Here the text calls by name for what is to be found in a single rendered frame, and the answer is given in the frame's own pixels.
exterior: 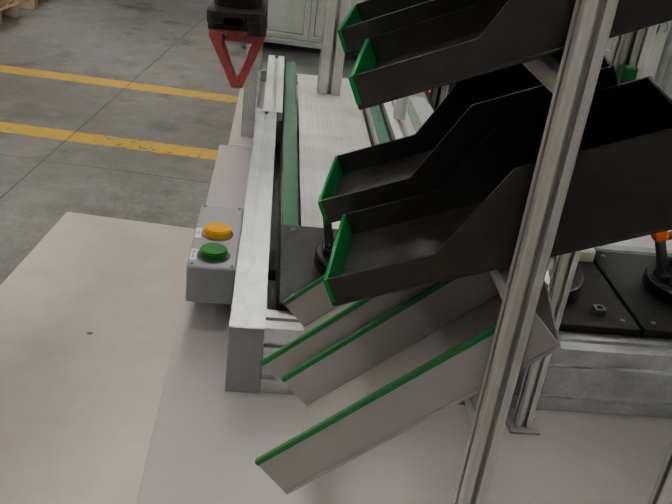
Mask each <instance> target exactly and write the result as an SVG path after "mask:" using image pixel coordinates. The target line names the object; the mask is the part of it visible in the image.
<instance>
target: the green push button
mask: <svg viewBox="0 0 672 504"><path fill-rule="evenodd" d="M227 255H228V249H227V248H226V247H225V246H224V245H222V244H219V243H206V244H204V245H202V246H201V247H200V256H201V257H202V258H203V259H205V260H209V261H220V260H224V259H225V258H227Z"/></svg>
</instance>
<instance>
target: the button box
mask: <svg viewBox="0 0 672 504"><path fill-rule="evenodd" d="M243 213H244V210H243V209H242V208H230V207H219V206H207V205H202V206H201V209H200V213H199V217H198V221H197V225H196V229H195V234H194V238H193V242H192V246H191V250H190V254H189V258H188V262H187V266H186V294H185V299H186V301H193V302H207V303H221V304H232V299H233V291H234V283H235V276H236V268H237V260H238V252H239V244H240V237H241V229H242V221H243ZM212 222H221V223H225V224H227V225H229V226H230V227H231V235H230V236H229V237H228V238H225V239H213V238H209V237H207V236H206V235H205V234H204V228H205V226H206V225H207V224H209V223H212ZM206 243H219V244H222V245H224V246H225V247H226V248H227V249H228V255H227V258H225V259H224V260H220V261H209V260H205V259H203V258H202V257H201V256H200V247H201V246H202V245H204V244H206Z"/></svg>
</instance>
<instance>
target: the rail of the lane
mask: <svg viewBox="0 0 672 504"><path fill-rule="evenodd" d="M276 119H277V112H274V111H269V112H268V114H265V111H263V110H257V112H256V119H255V127H254V135H253V143H252V151H251V158H250V166H249V174H248V182H247V190H246V197H245V205H244V213H243V221H242V229H241V237H240V244H239V252H238V260H237V268H236V276H235V283H234V291H233V299H232V307H231V315H230V322H229V334H228V350H227V365H226V380H225V391H230V392H246V393H259V392H260V381H261V370H262V364H261V360H262V358H263V347H264V336H265V322H266V303H267V285H268V280H273V281H274V280H275V271H276V251H270V252H269V248H270V230H271V211H272V193H273V174H274V156H275V137H276Z"/></svg>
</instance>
